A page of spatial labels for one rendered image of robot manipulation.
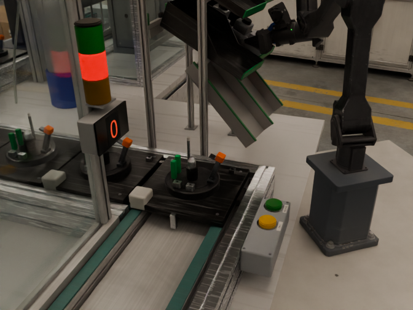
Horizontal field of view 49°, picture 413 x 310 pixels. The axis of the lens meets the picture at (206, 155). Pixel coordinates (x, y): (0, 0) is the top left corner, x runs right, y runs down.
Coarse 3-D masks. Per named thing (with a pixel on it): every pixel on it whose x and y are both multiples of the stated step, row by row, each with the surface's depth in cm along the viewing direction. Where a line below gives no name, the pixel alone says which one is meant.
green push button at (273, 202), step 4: (268, 200) 108; (272, 200) 108; (276, 200) 108; (268, 204) 107; (272, 204) 107; (276, 204) 107; (280, 204) 107; (268, 208) 107; (272, 208) 106; (276, 208) 106; (280, 208) 107
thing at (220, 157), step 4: (220, 152) 109; (212, 156) 109; (216, 156) 108; (220, 156) 107; (224, 156) 108; (216, 160) 108; (220, 160) 108; (216, 164) 109; (220, 164) 110; (216, 168) 109; (212, 172) 110; (216, 172) 111; (212, 176) 111
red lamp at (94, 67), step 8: (80, 56) 83; (88, 56) 82; (96, 56) 82; (104, 56) 84; (80, 64) 84; (88, 64) 83; (96, 64) 83; (104, 64) 84; (88, 72) 84; (96, 72) 84; (104, 72) 85; (88, 80) 84; (96, 80) 85
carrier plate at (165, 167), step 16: (160, 176) 119; (224, 176) 119; (240, 176) 118; (160, 192) 112; (224, 192) 112; (144, 208) 108; (160, 208) 107; (176, 208) 106; (192, 208) 106; (208, 208) 106; (224, 208) 106; (208, 224) 104
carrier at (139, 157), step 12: (108, 156) 120; (132, 156) 128; (144, 156) 128; (156, 156) 128; (108, 168) 119; (120, 168) 119; (132, 168) 123; (144, 168) 123; (156, 168) 126; (108, 180) 117; (120, 180) 117; (132, 180) 117; (144, 180) 119; (108, 192) 113; (120, 192) 113
